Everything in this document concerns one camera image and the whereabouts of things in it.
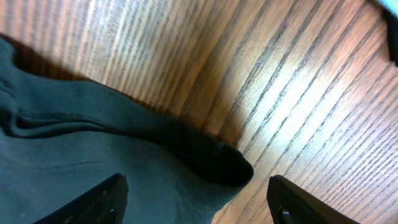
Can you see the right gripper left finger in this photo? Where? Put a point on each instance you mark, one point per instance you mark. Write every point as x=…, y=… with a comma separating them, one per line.
x=103, y=204

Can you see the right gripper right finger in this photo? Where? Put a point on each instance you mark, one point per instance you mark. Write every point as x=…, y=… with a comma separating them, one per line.
x=290, y=204

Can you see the black Nike t-shirt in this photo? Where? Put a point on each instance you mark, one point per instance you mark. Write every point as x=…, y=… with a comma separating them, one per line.
x=60, y=138

